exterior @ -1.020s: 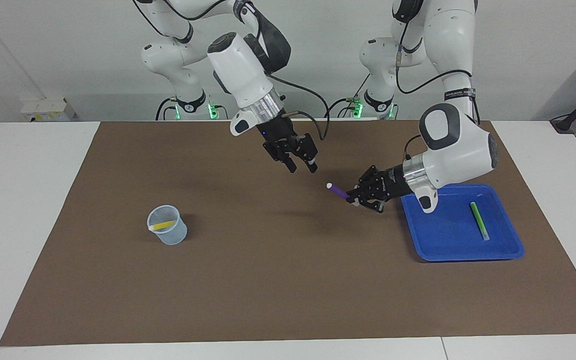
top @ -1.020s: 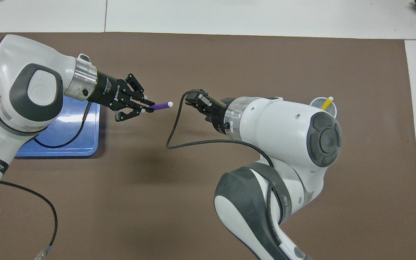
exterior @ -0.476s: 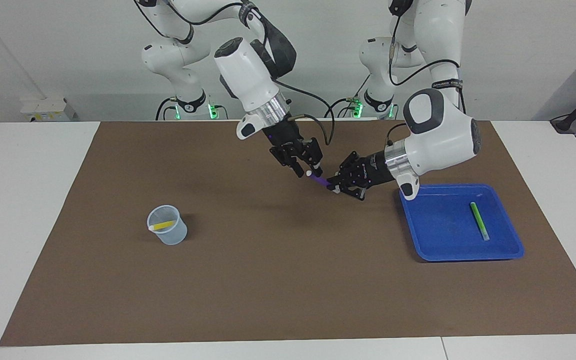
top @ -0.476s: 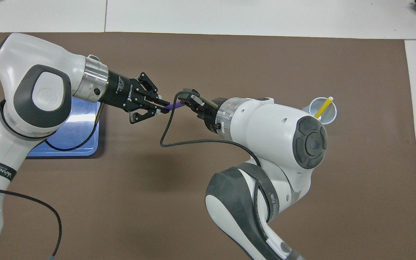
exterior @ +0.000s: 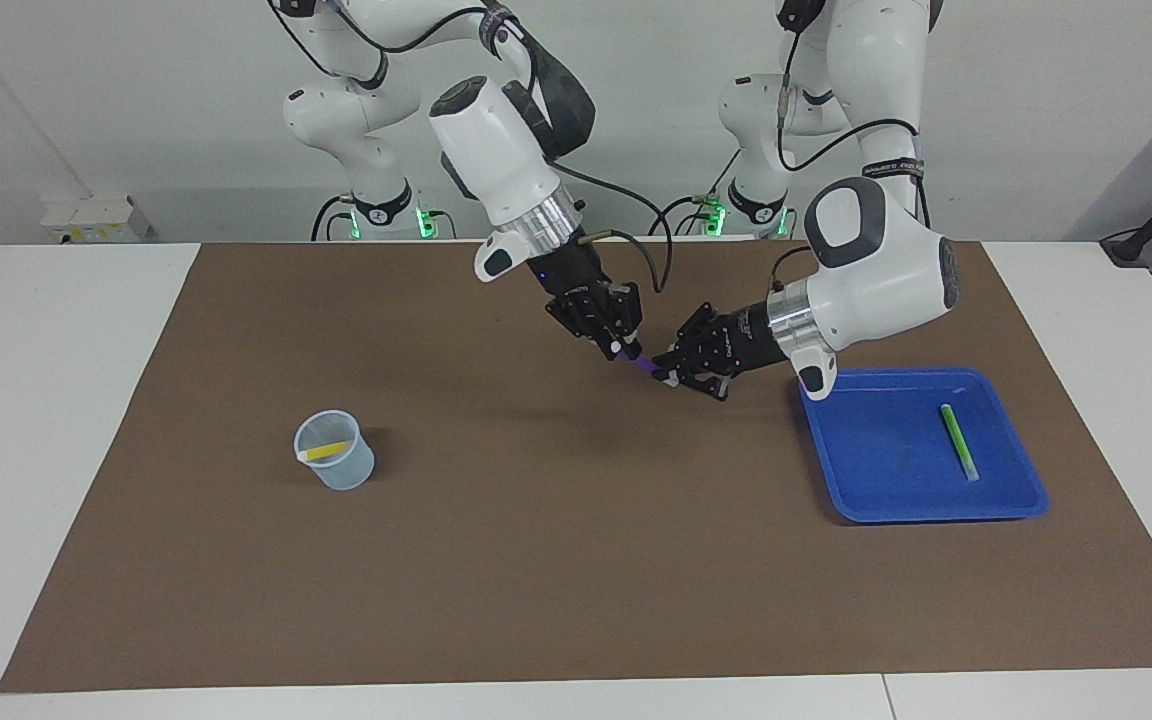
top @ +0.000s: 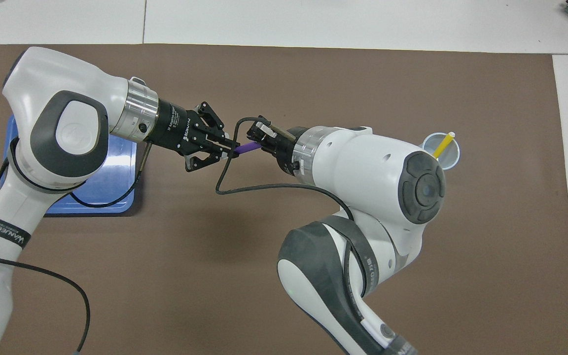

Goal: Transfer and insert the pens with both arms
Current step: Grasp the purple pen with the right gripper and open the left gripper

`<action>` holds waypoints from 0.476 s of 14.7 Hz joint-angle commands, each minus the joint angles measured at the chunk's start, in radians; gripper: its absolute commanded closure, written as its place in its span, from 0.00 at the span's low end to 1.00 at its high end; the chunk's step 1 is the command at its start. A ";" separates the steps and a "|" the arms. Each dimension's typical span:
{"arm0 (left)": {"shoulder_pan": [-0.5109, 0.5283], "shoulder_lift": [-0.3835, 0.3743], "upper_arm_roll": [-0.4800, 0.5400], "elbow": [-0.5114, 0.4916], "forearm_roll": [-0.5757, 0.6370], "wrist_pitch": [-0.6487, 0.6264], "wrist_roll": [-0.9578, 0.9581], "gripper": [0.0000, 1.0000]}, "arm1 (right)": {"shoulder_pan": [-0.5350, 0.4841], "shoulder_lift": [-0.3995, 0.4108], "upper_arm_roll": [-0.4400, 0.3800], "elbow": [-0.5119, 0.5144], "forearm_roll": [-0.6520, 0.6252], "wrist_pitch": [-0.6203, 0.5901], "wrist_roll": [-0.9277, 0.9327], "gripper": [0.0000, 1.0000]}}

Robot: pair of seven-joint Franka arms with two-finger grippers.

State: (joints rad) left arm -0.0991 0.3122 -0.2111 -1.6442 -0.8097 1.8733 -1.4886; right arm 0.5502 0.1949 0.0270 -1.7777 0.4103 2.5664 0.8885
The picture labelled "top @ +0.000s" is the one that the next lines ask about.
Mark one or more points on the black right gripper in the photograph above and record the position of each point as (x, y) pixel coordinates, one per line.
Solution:
(284, 153)

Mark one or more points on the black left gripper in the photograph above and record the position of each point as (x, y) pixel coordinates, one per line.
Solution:
(175, 125)

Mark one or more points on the purple pen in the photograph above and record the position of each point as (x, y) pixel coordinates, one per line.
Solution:
(247, 147)

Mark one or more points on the yellow pen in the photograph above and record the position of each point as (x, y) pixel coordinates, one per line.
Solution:
(444, 145)

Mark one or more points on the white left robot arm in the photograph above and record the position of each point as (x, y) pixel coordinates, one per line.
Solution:
(72, 98)

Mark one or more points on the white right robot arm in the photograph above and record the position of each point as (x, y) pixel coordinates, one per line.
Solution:
(363, 167)

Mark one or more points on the blue plastic tray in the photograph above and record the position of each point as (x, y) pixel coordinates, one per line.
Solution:
(116, 167)

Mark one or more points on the brown table mat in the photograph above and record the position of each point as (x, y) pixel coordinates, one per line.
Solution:
(190, 296)

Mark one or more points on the translucent plastic cup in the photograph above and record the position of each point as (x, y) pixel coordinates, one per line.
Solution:
(451, 155)

